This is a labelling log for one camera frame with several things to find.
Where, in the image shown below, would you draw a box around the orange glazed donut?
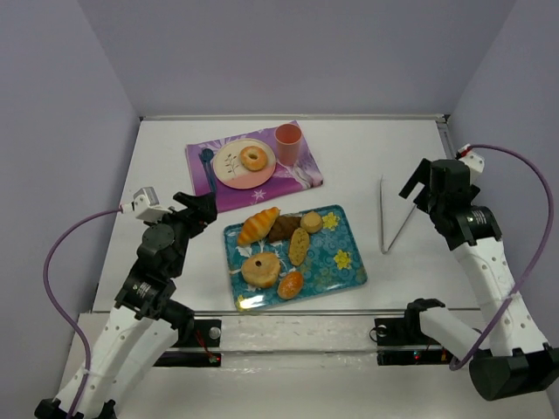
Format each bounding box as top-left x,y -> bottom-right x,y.
239,146 -> 268,171

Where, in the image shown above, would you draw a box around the metal tongs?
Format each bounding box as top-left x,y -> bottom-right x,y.
378,175 -> 416,256

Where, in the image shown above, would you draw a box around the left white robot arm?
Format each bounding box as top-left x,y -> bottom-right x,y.
34,187 -> 217,418

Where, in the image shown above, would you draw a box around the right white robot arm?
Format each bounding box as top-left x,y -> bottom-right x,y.
399,156 -> 558,401

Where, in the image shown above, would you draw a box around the dark chocolate bread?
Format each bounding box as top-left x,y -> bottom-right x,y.
267,216 -> 301,243

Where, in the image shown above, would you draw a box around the long seeded bread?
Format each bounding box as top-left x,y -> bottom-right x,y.
288,228 -> 310,266

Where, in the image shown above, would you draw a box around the blue plastic spoon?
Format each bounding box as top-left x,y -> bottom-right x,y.
199,148 -> 217,194

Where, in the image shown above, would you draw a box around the orange striped croissant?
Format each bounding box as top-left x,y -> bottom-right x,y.
237,207 -> 280,246

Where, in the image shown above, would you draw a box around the cream pink round plate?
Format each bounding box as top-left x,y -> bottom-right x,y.
212,138 -> 277,189

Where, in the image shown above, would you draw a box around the purple floral cloth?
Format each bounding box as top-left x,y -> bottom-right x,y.
185,127 -> 323,213

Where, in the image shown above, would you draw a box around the teal floral tray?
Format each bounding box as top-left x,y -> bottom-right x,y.
224,204 -> 368,311

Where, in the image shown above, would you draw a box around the small round tan bun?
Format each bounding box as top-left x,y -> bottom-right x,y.
300,211 -> 323,234

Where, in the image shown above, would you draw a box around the pink plastic cup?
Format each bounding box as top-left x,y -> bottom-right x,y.
274,123 -> 302,166

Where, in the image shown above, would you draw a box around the orange sugared bun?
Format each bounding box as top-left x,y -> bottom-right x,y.
277,271 -> 304,300

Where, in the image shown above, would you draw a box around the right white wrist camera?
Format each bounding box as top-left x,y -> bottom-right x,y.
456,144 -> 485,183

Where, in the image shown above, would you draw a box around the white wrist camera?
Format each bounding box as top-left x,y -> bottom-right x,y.
132,187 -> 171,223
456,144 -> 485,183

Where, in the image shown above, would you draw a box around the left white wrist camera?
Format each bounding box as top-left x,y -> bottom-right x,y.
132,187 -> 171,223

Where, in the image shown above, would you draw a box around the metal table rail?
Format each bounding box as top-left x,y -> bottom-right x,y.
191,308 -> 481,317

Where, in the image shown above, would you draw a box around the tan ring donut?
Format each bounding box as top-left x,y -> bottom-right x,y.
241,252 -> 281,288

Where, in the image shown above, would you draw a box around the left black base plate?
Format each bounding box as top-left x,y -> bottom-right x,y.
154,319 -> 222,368

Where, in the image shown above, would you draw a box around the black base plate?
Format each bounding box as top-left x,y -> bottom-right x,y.
154,319 -> 222,368
369,317 -> 452,367

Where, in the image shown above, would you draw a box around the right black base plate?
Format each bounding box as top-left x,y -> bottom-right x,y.
369,317 -> 452,367

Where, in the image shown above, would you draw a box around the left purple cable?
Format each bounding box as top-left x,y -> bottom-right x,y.
43,208 -> 135,419

